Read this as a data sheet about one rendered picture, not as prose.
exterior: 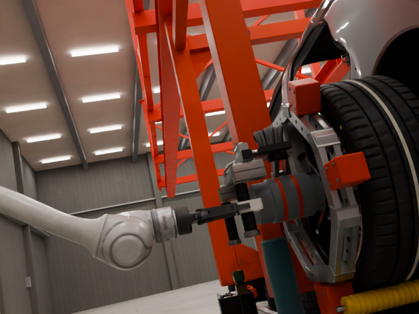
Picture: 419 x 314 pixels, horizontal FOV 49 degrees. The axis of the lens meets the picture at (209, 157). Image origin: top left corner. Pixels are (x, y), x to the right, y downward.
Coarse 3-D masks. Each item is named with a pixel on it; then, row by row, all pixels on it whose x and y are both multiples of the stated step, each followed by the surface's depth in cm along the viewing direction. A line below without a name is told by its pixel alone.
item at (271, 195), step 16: (288, 176) 142; (304, 176) 140; (256, 192) 137; (272, 192) 137; (288, 192) 137; (304, 192) 137; (320, 192) 139; (272, 208) 136; (288, 208) 137; (304, 208) 138; (320, 208) 141
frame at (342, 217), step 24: (288, 120) 143; (312, 120) 131; (312, 144) 122; (336, 144) 120; (288, 168) 167; (336, 192) 117; (336, 216) 116; (288, 240) 165; (336, 240) 120; (336, 264) 123
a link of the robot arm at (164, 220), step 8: (160, 208) 121; (168, 208) 120; (152, 216) 118; (160, 216) 118; (168, 216) 118; (160, 224) 117; (168, 224) 117; (176, 224) 119; (160, 232) 117; (168, 232) 118; (176, 232) 120; (160, 240) 119
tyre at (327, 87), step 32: (352, 96) 126; (384, 96) 126; (416, 96) 125; (352, 128) 118; (384, 128) 118; (416, 128) 118; (384, 160) 115; (416, 160) 115; (384, 192) 113; (384, 224) 114; (416, 224) 115; (320, 256) 159; (384, 256) 117
